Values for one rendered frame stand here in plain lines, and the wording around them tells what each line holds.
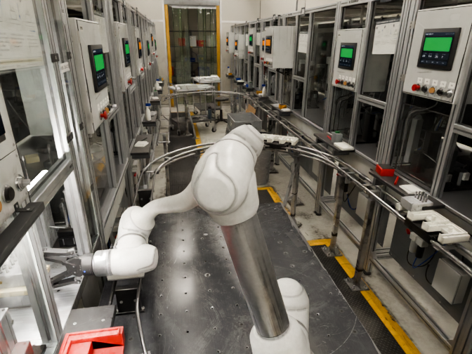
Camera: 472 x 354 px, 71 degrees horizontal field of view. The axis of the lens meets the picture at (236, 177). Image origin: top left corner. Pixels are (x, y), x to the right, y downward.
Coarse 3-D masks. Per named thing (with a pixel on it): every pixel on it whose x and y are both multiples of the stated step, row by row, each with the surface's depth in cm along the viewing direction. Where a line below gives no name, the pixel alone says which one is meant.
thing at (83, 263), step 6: (72, 258) 112; (78, 258) 113; (84, 258) 113; (90, 258) 113; (78, 264) 113; (84, 264) 112; (90, 264) 112; (72, 270) 114; (78, 270) 114; (84, 270) 112; (90, 270) 112; (78, 276) 115
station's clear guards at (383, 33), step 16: (400, 0) 209; (352, 16) 266; (384, 16) 225; (400, 16) 209; (384, 32) 226; (368, 48) 247; (384, 48) 227; (368, 64) 248; (384, 64) 229; (368, 80) 249; (384, 80) 230; (336, 96) 300; (352, 96) 274; (384, 96) 231; (336, 112) 302; (352, 112) 275; (336, 128) 304
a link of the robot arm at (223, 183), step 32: (224, 160) 73; (192, 192) 74; (224, 192) 71; (256, 192) 81; (224, 224) 80; (256, 224) 83; (256, 256) 84; (256, 288) 86; (256, 320) 91; (288, 320) 95; (256, 352) 94; (288, 352) 91
